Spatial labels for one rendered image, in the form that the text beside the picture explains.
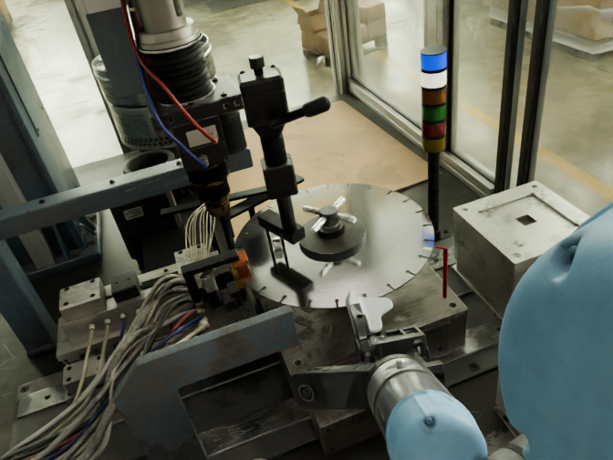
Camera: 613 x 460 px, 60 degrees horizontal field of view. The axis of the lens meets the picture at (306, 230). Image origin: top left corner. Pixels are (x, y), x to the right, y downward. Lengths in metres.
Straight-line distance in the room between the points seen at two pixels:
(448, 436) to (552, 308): 0.29
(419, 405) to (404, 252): 0.40
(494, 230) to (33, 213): 0.78
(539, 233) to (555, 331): 0.79
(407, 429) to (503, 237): 0.55
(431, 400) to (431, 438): 0.04
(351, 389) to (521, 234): 0.46
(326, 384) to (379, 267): 0.23
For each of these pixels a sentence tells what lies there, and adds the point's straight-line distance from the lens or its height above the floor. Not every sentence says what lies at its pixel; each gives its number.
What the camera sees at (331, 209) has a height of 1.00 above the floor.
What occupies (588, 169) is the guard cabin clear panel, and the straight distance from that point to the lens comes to 1.04.
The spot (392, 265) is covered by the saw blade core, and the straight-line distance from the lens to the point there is 0.81.
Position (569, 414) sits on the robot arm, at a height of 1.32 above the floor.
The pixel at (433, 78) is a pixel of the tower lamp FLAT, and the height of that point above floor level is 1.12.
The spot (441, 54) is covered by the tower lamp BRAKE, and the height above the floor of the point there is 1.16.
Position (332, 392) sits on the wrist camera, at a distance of 0.65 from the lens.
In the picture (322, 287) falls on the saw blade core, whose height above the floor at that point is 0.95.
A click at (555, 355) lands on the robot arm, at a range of 0.18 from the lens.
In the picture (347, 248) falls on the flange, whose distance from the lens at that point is 0.83.
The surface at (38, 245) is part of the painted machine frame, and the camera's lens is 1.34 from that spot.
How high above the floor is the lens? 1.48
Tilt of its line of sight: 36 degrees down
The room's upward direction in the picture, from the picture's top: 10 degrees counter-clockwise
